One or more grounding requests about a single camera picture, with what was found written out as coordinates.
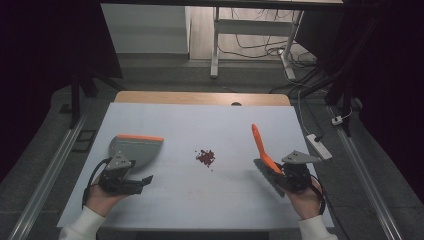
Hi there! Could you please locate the person's left hand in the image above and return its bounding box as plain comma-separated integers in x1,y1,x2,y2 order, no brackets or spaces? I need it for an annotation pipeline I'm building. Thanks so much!
85,175,127,218

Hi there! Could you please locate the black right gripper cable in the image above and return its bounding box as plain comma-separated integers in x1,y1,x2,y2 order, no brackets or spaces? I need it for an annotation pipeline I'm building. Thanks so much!
309,173,328,216

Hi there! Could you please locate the orange brush with dark bristles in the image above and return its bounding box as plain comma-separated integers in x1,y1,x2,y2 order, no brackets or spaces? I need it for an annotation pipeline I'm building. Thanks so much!
251,123,288,198

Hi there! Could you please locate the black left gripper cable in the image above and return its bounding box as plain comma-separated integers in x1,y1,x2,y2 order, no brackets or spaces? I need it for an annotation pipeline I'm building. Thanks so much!
81,157,112,210

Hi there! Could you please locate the person's right hand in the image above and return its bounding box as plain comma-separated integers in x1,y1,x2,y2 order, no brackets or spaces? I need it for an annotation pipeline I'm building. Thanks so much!
283,177,325,221

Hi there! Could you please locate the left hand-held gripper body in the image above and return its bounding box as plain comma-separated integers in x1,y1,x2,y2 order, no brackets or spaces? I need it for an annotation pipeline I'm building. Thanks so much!
97,151,144,196

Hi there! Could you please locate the black curtain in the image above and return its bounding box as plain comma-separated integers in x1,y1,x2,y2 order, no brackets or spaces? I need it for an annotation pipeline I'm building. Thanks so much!
294,0,424,203
0,0,124,183

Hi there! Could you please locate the white desk frame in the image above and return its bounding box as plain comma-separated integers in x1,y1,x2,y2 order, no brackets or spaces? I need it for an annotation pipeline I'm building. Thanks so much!
209,6,306,81

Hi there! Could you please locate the tangle of black floor cables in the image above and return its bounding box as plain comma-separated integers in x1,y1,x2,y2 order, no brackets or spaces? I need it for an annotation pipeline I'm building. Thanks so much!
218,8,329,96

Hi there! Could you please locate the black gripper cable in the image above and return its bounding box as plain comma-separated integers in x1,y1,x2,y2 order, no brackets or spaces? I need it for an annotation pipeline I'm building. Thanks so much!
81,157,112,210
309,173,328,216

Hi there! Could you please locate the black metal stand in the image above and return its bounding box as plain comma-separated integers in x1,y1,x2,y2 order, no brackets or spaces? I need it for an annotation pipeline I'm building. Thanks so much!
59,70,118,130
323,74,356,138

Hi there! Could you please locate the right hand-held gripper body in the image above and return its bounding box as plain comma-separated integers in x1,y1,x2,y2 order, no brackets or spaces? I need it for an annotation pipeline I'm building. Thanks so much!
280,150,323,194

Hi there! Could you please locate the metal floor rail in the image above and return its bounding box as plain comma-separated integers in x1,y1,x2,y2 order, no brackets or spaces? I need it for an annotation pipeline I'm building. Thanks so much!
327,104,405,240
6,108,93,240

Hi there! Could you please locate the pile of red crumbs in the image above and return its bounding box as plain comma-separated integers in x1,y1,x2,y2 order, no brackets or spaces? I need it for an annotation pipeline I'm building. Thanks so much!
194,149,217,168

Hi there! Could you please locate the white power strip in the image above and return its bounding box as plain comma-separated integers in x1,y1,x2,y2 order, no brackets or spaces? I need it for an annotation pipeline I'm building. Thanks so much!
305,133,334,161

